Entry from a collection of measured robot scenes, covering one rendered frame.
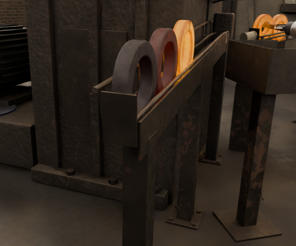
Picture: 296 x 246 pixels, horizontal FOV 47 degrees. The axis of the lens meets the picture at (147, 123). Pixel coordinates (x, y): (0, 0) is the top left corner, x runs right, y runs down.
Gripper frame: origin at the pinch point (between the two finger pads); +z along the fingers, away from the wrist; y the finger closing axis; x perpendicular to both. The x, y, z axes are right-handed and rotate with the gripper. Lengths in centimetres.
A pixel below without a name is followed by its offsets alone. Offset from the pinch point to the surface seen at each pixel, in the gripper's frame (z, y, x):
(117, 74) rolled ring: -78, -147, 1
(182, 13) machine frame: -33, -94, 9
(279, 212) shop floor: -67, -58, -70
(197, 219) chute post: -52, -93, -70
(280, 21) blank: -1.4, 14.1, 2.1
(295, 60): -75, -83, -1
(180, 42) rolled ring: -59, -116, 3
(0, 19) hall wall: 781, 33, -75
